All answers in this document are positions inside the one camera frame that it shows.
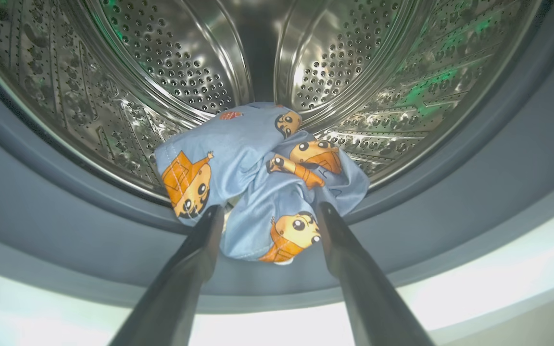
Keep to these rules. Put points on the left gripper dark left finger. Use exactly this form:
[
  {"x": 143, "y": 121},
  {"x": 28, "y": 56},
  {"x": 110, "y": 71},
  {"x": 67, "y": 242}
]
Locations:
[{"x": 181, "y": 288}]

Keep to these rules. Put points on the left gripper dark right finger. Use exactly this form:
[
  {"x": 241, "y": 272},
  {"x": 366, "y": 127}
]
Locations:
[{"x": 368, "y": 298}]

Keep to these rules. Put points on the blue cartoon print garment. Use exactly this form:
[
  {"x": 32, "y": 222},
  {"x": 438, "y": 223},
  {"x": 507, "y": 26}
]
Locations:
[
  {"x": 229, "y": 144},
  {"x": 277, "y": 211}
]

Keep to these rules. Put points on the grey rubber door gasket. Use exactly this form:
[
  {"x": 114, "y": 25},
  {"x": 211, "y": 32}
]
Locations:
[{"x": 65, "y": 240}]

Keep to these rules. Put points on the white front-load washing machine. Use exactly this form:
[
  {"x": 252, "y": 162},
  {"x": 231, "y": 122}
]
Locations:
[{"x": 498, "y": 288}]

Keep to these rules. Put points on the perforated steel washer drum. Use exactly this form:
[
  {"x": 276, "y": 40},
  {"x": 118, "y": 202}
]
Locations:
[{"x": 161, "y": 62}]

